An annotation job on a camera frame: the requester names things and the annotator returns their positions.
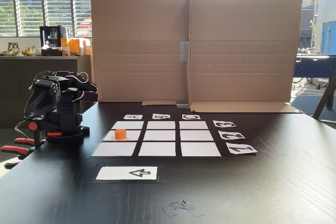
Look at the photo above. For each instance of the blue foosball table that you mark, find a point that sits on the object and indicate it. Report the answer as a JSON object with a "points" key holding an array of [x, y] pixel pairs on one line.
{"points": [[315, 69]]}

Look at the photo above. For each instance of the clear tape scraps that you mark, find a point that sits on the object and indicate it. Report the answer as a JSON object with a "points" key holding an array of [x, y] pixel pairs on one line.
{"points": [[181, 207]]}

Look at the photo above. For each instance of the grey tape on cardboard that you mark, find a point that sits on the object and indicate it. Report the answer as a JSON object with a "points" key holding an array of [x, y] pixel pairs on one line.
{"points": [[184, 51]]}

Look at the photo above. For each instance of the white nine-square grid sheet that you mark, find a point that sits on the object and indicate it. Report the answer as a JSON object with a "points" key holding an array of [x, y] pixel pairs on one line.
{"points": [[157, 140]]}

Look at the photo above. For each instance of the yellow banana bunch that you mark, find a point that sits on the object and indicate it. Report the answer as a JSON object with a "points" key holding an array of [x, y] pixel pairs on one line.
{"points": [[28, 51]]}

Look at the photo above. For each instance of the paper label number 2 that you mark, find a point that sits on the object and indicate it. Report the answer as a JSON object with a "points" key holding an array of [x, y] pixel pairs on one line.
{"points": [[231, 135]]}

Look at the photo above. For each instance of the paper label letter C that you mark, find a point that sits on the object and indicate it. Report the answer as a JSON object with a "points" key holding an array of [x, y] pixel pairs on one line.
{"points": [[191, 117]]}

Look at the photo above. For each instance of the white arrow paper sheet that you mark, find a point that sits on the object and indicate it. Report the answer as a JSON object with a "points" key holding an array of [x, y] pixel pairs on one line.
{"points": [[118, 173]]}

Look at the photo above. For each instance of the dark wooden stand leg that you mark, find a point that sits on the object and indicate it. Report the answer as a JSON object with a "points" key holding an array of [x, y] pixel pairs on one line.
{"points": [[325, 95]]}

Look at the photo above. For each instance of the red black table clamp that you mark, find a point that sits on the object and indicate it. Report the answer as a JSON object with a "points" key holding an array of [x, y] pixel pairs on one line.
{"points": [[32, 127], [15, 151]]}

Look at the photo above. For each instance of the brown cardboard box screen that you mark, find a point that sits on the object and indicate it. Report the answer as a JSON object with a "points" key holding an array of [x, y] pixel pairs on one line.
{"points": [[236, 37]]}

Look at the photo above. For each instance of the paper label letter B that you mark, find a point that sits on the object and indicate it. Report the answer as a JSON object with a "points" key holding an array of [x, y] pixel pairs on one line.
{"points": [[161, 116]]}

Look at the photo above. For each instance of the paper label number 1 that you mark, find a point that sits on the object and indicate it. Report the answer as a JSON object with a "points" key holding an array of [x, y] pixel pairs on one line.
{"points": [[241, 149]]}

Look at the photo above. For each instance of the round orange token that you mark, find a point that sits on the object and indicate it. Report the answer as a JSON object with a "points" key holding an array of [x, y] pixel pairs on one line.
{"points": [[120, 134]]}

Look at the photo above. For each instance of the grey counter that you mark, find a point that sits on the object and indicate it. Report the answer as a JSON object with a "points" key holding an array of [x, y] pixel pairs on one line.
{"points": [[15, 77]]}

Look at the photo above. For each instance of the paper label number 3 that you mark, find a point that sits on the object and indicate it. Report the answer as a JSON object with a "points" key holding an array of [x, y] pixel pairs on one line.
{"points": [[224, 124]]}

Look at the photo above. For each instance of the orange cartons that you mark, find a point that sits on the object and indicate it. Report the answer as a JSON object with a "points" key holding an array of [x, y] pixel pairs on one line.
{"points": [[72, 44]]}

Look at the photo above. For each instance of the black coffee machine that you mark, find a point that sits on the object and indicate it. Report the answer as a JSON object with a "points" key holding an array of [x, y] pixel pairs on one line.
{"points": [[52, 40]]}

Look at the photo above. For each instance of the paper label letter A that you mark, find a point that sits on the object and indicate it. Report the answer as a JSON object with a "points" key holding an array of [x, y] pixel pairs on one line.
{"points": [[133, 117]]}

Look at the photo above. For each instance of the grey tape strip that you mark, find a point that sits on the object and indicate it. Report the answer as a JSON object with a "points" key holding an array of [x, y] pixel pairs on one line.
{"points": [[183, 106]]}

